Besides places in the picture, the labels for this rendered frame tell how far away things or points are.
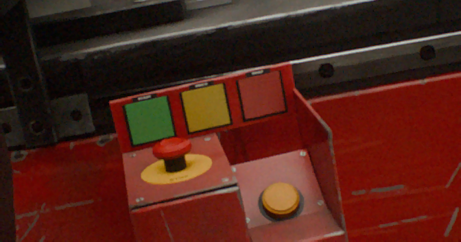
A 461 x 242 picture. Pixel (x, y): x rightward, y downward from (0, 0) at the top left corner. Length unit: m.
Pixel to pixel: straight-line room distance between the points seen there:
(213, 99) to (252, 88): 0.04
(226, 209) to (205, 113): 0.16
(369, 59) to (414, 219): 0.21
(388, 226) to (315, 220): 0.25
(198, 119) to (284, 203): 0.14
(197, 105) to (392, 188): 0.29
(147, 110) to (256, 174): 0.13
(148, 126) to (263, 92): 0.13
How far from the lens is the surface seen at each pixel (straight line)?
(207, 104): 1.00
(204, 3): 1.21
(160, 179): 0.91
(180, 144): 0.91
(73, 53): 1.11
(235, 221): 0.89
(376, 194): 1.17
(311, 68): 1.11
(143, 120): 1.00
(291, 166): 0.99
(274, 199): 0.96
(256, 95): 1.01
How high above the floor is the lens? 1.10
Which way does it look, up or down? 17 degrees down
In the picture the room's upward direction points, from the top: 11 degrees counter-clockwise
